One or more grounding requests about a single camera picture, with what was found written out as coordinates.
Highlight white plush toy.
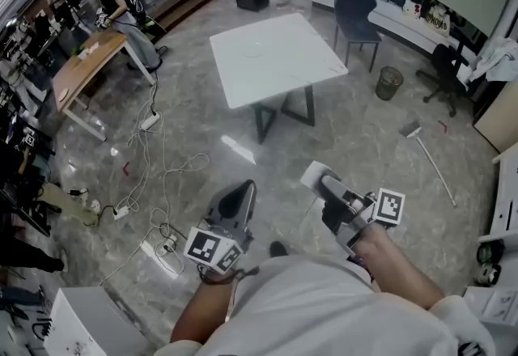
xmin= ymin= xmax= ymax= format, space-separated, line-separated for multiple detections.
xmin=401 ymin=0 xmax=422 ymax=20

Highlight white square table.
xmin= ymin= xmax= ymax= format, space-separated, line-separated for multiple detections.
xmin=209 ymin=12 xmax=350 ymax=145

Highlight wooden steps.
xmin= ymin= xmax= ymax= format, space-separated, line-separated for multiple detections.
xmin=148 ymin=0 xmax=220 ymax=45

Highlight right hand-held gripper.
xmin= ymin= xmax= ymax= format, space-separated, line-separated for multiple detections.
xmin=319 ymin=173 xmax=406 ymax=261

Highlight person's left forearm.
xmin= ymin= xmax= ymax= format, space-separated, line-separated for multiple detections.
xmin=169 ymin=269 xmax=244 ymax=344

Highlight cluttered black equipment rack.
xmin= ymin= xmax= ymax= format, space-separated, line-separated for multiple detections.
xmin=0 ymin=74 xmax=64 ymax=238

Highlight wooden desk white legs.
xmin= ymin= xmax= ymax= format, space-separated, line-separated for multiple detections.
xmin=51 ymin=30 xmax=158 ymax=143

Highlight white shelf unit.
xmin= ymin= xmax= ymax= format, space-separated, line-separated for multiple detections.
xmin=477 ymin=146 xmax=518 ymax=244

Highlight person's white shirt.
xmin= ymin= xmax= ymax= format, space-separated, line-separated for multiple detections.
xmin=153 ymin=254 xmax=497 ymax=356

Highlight beige cabinet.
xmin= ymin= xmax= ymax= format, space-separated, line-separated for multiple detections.
xmin=473 ymin=80 xmax=518 ymax=154

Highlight pile of white clothes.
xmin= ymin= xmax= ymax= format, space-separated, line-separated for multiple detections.
xmin=468 ymin=36 xmax=518 ymax=83

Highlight person's right forearm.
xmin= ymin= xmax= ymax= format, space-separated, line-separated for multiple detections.
xmin=355 ymin=222 xmax=445 ymax=311

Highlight white floor cable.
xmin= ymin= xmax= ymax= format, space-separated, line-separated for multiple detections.
xmin=98 ymin=81 xmax=211 ymax=286

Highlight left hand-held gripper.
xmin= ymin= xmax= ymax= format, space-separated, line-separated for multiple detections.
xmin=183 ymin=179 xmax=257 ymax=275

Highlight white wall bench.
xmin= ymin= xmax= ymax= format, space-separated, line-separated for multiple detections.
xmin=271 ymin=0 xmax=478 ymax=64

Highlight white tote bag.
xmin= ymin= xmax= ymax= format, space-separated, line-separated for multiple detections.
xmin=423 ymin=7 xmax=453 ymax=39

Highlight wire mesh wastebasket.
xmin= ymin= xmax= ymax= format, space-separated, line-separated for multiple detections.
xmin=375 ymin=66 xmax=405 ymax=102

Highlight black office chair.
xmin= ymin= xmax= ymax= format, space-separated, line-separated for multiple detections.
xmin=415 ymin=42 xmax=473 ymax=118

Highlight dark blue chair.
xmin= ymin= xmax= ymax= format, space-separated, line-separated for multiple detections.
xmin=333 ymin=0 xmax=383 ymax=73

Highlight white box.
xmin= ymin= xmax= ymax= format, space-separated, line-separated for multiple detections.
xmin=43 ymin=286 xmax=151 ymax=356

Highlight dark wrist strap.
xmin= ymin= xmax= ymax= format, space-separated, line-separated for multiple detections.
xmin=197 ymin=265 xmax=261 ymax=287

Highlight long-handled floor broom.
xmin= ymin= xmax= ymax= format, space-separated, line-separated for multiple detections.
xmin=398 ymin=119 xmax=458 ymax=209

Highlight person's dark shoe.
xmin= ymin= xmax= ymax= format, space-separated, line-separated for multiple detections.
xmin=269 ymin=240 xmax=290 ymax=259

